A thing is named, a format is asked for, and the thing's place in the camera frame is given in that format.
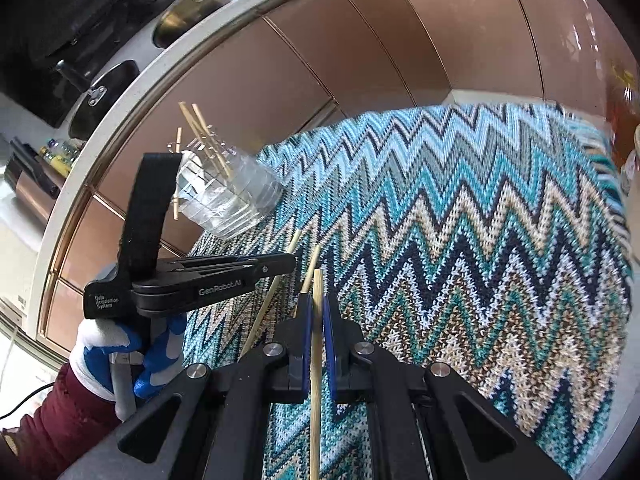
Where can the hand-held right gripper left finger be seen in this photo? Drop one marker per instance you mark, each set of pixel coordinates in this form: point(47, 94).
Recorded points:
point(305, 340)

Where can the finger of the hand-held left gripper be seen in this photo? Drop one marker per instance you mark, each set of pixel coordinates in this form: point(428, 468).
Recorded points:
point(225, 266)

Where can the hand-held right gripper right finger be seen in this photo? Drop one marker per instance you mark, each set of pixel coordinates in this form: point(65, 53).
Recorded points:
point(330, 340)

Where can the person's left forearm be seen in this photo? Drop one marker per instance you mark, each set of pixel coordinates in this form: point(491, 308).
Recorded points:
point(55, 435)

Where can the person's left hand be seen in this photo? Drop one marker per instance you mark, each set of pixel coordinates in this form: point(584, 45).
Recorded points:
point(97, 355)

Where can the cluster of seasoning bottles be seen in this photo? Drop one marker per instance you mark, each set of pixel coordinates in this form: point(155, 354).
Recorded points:
point(60, 157)

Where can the black wok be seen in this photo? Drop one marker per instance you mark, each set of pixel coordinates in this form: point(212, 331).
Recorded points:
point(110, 105)

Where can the white countertop appliance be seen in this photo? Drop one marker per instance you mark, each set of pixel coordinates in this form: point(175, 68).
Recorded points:
point(14, 312)

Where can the zigzag knitted cloth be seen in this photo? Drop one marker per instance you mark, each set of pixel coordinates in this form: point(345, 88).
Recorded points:
point(475, 260)

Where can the bronze wok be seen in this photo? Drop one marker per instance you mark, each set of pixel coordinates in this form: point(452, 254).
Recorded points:
point(185, 20)

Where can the copper kitchen base cabinet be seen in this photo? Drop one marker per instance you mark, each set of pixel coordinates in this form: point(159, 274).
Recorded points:
point(350, 35)

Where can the amber oil bottle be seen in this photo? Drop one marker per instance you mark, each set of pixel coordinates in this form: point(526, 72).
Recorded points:
point(622, 120)

